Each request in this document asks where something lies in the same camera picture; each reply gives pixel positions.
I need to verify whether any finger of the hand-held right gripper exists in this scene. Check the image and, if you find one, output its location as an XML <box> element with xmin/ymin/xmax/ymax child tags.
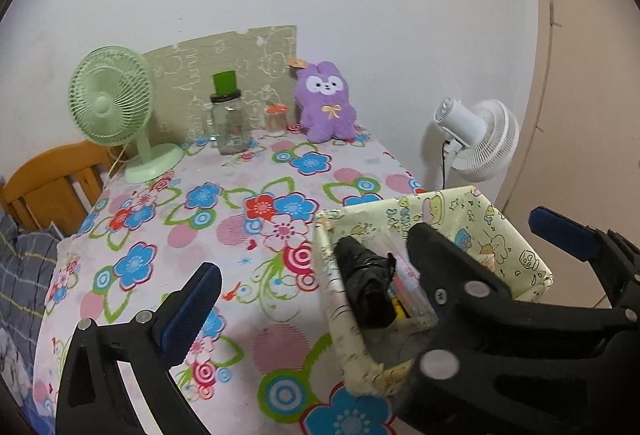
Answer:
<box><xmin>529</xmin><ymin>207</ymin><xmax>640</xmax><ymax>316</ymax></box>
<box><xmin>395</xmin><ymin>222</ymin><xmax>640</xmax><ymax>435</ymax></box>

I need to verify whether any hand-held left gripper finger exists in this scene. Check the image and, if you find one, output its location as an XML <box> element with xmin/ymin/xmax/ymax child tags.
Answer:
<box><xmin>54</xmin><ymin>261</ymin><xmax>223</xmax><ymax>435</ymax></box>

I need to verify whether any pink tissue packet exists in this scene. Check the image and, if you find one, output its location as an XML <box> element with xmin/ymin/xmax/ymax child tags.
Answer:
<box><xmin>382</xmin><ymin>235</ymin><xmax>436</xmax><ymax>321</ymax></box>

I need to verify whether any yellow printed box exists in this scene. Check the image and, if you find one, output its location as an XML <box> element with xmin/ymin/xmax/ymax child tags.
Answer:
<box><xmin>312</xmin><ymin>186</ymin><xmax>555</xmax><ymax>398</ymax></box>

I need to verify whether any black plastic bag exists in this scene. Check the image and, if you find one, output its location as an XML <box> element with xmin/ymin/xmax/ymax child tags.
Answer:
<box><xmin>334</xmin><ymin>236</ymin><xmax>398</xmax><ymax>330</ymax></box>

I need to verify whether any floral printed tablecloth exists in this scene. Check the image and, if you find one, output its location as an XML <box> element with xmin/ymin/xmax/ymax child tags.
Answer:
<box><xmin>32</xmin><ymin>127</ymin><xmax>426</xmax><ymax>435</ymax></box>

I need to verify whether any white standing fan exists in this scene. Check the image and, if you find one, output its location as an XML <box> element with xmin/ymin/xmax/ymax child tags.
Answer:
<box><xmin>433</xmin><ymin>97</ymin><xmax>521</xmax><ymax>183</ymax></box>

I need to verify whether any beige door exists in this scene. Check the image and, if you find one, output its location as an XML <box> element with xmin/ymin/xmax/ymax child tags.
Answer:
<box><xmin>520</xmin><ymin>0</ymin><xmax>640</xmax><ymax>311</ymax></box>

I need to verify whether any grey plaid pillow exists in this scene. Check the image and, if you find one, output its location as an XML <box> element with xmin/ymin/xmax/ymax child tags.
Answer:
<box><xmin>0</xmin><ymin>215</ymin><xmax>63</xmax><ymax>416</ymax></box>

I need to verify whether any small clear glass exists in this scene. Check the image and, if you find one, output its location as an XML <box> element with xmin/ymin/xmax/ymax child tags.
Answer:
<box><xmin>190</xmin><ymin>104</ymin><xmax>217</xmax><ymax>148</ymax></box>

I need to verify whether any glass jar with green lid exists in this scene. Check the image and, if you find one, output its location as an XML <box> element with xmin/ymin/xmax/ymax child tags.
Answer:
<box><xmin>210</xmin><ymin>71</ymin><xmax>251</xmax><ymax>156</ymax></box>

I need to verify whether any purple plush rabbit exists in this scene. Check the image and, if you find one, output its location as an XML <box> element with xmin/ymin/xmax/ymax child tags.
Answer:
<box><xmin>287</xmin><ymin>57</ymin><xmax>357</xmax><ymax>143</ymax></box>

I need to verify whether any small jar with orange lid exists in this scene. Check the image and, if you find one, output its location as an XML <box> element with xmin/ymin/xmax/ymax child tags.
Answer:
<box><xmin>263</xmin><ymin>102</ymin><xmax>290</xmax><ymax>138</ymax></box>

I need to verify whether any green desk fan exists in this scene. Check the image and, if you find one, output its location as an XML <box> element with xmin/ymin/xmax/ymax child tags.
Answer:
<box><xmin>68</xmin><ymin>46</ymin><xmax>186</xmax><ymax>186</ymax></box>

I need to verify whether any green printed board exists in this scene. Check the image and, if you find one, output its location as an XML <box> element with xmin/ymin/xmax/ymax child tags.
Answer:
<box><xmin>140</xmin><ymin>25</ymin><xmax>298</xmax><ymax>143</ymax></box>

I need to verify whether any black fan cable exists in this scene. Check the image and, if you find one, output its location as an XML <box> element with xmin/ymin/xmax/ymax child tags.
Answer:
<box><xmin>440</xmin><ymin>142</ymin><xmax>458</xmax><ymax>190</ymax></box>

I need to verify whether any white fan cable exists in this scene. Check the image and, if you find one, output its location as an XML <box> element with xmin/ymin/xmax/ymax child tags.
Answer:
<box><xmin>102</xmin><ymin>145</ymin><xmax>128</xmax><ymax>178</ymax></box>

